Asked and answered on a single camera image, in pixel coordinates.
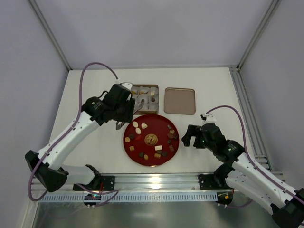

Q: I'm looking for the gold tin lid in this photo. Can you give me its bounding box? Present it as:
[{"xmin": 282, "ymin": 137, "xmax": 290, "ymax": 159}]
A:
[{"xmin": 164, "ymin": 87, "xmax": 196, "ymax": 115}]

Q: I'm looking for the gold tin box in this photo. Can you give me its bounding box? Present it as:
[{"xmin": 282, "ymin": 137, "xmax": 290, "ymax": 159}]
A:
[{"xmin": 131, "ymin": 84, "xmax": 159, "ymax": 115}]

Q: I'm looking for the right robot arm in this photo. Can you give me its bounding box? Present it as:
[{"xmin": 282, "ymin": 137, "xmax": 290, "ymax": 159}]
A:
[{"xmin": 181, "ymin": 123, "xmax": 304, "ymax": 228}]

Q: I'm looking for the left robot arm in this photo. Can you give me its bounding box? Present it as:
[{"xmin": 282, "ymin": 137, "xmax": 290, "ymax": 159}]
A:
[{"xmin": 25, "ymin": 82, "xmax": 135, "ymax": 192}]

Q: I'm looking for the large brown oval chocolate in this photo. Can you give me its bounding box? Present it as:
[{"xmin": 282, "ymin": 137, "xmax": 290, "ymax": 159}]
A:
[{"xmin": 167, "ymin": 133, "xmax": 174, "ymax": 139}]

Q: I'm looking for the white oval chocolate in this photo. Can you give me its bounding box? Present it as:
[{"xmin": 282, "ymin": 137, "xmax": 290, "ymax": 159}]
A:
[{"xmin": 133, "ymin": 121, "xmax": 138, "ymax": 128}]

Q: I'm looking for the brown striped chocolate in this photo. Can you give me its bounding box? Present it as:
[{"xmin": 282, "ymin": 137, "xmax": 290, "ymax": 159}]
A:
[{"xmin": 169, "ymin": 145, "xmax": 175, "ymax": 152}]

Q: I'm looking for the white hexagon chocolate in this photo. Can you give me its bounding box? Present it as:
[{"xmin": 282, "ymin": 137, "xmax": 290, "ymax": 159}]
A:
[{"xmin": 141, "ymin": 123, "xmax": 147, "ymax": 129}]

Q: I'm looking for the dark chocolate bottom right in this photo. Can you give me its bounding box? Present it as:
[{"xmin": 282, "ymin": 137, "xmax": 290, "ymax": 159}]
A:
[{"xmin": 162, "ymin": 151, "xmax": 168, "ymax": 157}]

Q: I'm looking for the white bar chocolate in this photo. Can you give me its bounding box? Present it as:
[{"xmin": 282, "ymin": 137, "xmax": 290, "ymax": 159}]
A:
[{"xmin": 154, "ymin": 145, "xmax": 162, "ymax": 151}]

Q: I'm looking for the caramel square bottom chocolate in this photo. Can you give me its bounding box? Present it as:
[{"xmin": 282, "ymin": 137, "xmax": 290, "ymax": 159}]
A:
[{"xmin": 154, "ymin": 153, "xmax": 161, "ymax": 159}]

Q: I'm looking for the red round tray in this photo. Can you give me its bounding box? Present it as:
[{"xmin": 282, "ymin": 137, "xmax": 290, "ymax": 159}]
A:
[{"xmin": 123, "ymin": 114, "xmax": 180, "ymax": 167}]

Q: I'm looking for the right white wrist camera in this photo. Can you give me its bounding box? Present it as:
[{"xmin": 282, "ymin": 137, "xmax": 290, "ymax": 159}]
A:
[{"xmin": 200, "ymin": 113, "xmax": 216, "ymax": 124}]

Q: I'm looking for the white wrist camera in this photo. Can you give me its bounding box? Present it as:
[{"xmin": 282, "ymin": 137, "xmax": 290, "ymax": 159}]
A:
[
  {"xmin": 200, "ymin": 113, "xmax": 216, "ymax": 124},
  {"xmin": 116, "ymin": 80, "xmax": 133, "ymax": 90}
]

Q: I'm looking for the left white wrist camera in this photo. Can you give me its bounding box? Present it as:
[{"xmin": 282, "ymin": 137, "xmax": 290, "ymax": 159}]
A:
[{"xmin": 116, "ymin": 80, "xmax": 133, "ymax": 90}]

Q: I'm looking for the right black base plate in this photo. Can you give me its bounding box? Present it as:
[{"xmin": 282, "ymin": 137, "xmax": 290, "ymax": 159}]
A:
[{"xmin": 198, "ymin": 174, "xmax": 220, "ymax": 190}]

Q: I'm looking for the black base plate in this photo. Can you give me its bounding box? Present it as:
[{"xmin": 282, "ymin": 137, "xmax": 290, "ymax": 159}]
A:
[
  {"xmin": 198, "ymin": 174, "xmax": 220, "ymax": 190},
  {"xmin": 82, "ymin": 175, "xmax": 115, "ymax": 191}
]

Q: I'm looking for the aluminium front rail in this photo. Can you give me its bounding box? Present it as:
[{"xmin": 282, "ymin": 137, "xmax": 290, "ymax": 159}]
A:
[{"xmin": 28, "ymin": 172, "xmax": 285, "ymax": 193}]

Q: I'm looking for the right aluminium frame rail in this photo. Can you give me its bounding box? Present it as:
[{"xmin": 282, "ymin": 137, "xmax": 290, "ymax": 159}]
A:
[{"xmin": 229, "ymin": 66, "xmax": 272, "ymax": 171}]

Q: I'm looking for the slotted cable duct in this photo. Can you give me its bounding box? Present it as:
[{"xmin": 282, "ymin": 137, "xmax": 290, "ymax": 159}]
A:
[{"xmin": 40, "ymin": 191, "xmax": 218, "ymax": 203}]

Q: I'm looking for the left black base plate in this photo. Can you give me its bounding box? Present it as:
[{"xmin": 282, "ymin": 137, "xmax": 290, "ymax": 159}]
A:
[{"xmin": 82, "ymin": 175, "xmax": 115, "ymax": 191}]

